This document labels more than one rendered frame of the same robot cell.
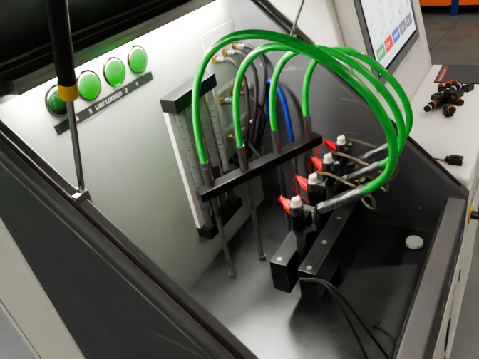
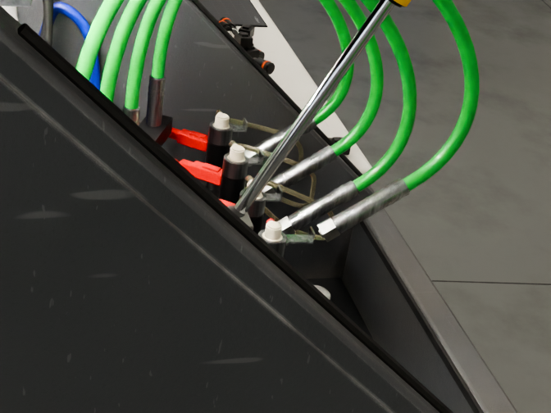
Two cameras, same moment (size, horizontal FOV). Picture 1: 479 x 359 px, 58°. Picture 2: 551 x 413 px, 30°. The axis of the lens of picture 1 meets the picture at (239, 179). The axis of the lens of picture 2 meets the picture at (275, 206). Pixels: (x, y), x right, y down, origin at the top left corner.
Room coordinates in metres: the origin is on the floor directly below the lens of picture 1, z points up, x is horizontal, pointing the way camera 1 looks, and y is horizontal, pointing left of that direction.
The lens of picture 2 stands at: (0.18, 0.62, 1.62)
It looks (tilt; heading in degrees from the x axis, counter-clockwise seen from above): 30 degrees down; 303
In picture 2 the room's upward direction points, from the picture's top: 9 degrees clockwise
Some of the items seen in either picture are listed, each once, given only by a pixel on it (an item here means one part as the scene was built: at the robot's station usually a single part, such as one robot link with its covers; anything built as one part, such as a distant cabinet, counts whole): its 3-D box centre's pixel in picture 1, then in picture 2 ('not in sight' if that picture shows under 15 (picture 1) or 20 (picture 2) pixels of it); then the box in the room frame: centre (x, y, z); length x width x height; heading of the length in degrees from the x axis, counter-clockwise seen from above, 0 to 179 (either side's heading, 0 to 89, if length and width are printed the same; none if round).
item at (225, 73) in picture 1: (234, 91); not in sight; (1.00, -0.03, 1.20); 0.13 x 0.03 x 0.31; 142
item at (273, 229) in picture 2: (296, 204); (271, 236); (0.65, -0.10, 1.10); 0.02 x 0.02 x 0.03
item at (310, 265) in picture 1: (326, 241); not in sight; (0.74, -0.17, 0.91); 0.34 x 0.10 x 0.15; 142
